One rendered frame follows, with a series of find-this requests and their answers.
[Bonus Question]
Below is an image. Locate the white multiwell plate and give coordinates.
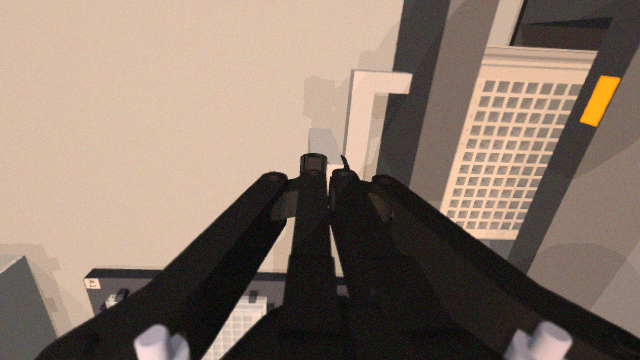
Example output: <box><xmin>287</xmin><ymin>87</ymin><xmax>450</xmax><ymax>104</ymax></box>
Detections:
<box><xmin>440</xmin><ymin>59</ymin><xmax>592</xmax><ymax>238</ymax></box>
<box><xmin>105</xmin><ymin>294</ymin><xmax>267</xmax><ymax>360</ymax></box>

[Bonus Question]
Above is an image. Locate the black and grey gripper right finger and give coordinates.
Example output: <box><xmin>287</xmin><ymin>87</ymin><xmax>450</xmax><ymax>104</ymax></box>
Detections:
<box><xmin>320</xmin><ymin>128</ymin><xmax>640</xmax><ymax>360</ymax></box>

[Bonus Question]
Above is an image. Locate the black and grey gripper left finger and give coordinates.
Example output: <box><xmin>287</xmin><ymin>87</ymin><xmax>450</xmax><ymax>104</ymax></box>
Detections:
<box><xmin>34</xmin><ymin>128</ymin><xmax>345</xmax><ymax>360</ymax></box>

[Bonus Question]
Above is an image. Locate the light grey bench mat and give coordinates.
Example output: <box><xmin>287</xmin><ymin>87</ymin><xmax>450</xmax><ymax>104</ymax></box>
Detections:
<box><xmin>0</xmin><ymin>0</ymin><xmax>404</xmax><ymax>338</ymax></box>

